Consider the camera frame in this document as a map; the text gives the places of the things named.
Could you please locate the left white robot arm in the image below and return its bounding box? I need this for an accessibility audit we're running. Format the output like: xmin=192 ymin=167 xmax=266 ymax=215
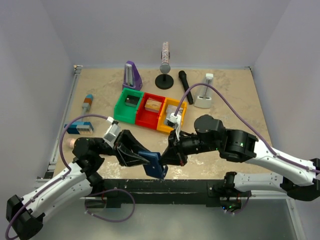
xmin=5 ymin=130 xmax=150 ymax=240

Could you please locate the black handheld microphone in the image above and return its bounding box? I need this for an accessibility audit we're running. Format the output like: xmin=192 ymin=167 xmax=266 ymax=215
xmin=178 ymin=70 xmax=194 ymax=105

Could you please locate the green plastic bin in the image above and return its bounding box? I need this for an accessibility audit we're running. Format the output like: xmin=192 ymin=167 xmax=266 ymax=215
xmin=113 ymin=88 xmax=144 ymax=124

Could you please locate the glitter microphone on stand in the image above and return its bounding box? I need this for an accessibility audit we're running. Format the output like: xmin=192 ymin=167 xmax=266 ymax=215
xmin=159 ymin=41 xmax=171 ymax=74

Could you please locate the orange card stack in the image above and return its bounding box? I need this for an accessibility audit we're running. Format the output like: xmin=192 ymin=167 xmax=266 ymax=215
xmin=144 ymin=98 xmax=162 ymax=113

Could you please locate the red plastic bin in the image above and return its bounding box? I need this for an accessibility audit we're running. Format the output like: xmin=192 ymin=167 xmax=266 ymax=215
xmin=135 ymin=92 xmax=165 ymax=130

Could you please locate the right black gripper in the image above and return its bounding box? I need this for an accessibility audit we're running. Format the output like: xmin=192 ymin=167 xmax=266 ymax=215
xmin=158 ymin=127 xmax=220 ymax=166

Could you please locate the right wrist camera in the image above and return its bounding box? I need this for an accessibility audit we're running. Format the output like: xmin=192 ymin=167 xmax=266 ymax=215
xmin=166 ymin=112 xmax=182 ymax=141

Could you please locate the black card stack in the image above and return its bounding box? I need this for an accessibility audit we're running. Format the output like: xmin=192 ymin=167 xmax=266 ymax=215
xmin=124 ymin=94 xmax=141 ymax=108

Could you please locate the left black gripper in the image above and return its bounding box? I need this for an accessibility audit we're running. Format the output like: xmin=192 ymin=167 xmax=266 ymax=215
xmin=98 ymin=129 xmax=154 ymax=167

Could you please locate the yellow plastic bin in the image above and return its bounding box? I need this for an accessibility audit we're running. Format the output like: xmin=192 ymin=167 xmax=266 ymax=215
xmin=156 ymin=97 xmax=188 ymax=134

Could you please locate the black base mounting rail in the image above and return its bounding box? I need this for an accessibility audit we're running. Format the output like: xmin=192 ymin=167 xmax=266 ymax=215
xmin=74 ymin=178 xmax=253 ymax=209

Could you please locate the black round microphone stand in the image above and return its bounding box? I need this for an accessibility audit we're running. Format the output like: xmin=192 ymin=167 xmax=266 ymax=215
xmin=155 ymin=74 xmax=174 ymax=90

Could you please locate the blue toy block hammer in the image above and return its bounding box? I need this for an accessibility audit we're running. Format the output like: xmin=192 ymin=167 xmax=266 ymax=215
xmin=66 ymin=94 xmax=94 ymax=135

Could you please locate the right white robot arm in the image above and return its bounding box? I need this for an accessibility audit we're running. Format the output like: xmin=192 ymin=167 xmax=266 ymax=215
xmin=159 ymin=114 xmax=320 ymax=202

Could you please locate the navy blue card holder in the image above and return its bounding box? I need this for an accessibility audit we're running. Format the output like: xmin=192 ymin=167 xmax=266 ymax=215
xmin=138 ymin=151 xmax=169 ymax=180

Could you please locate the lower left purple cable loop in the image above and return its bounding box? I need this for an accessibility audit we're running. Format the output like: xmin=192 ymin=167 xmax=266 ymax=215
xmin=84 ymin=188 xmax=135 ymax=223

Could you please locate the white metronome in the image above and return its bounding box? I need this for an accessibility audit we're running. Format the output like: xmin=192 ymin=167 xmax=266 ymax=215
xmin=194 ymin=73 xmax=214 ymax=109

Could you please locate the purple metronome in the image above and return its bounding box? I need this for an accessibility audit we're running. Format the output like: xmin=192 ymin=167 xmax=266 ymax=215
xmin=122 ymin=60 xmax=143 ymax=91

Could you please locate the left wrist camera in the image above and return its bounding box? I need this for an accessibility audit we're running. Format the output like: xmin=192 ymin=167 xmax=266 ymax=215
xmin=102 ymin=116 xmax=121 ymax=148

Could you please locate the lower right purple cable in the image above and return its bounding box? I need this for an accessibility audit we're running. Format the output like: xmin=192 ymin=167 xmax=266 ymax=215
xmin=223 ymin=188 xmax=253 ymax=216

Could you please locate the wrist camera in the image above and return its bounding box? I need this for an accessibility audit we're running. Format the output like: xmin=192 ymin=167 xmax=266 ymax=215
xmin=102 ymin=116 xmax=121 ymax=148
xmin=166 ymin=112 xmax=182 ymax=141

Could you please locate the white card stack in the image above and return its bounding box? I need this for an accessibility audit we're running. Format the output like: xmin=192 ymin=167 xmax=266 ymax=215
xmin=165 ymin=104 xmax=177 ymax=116

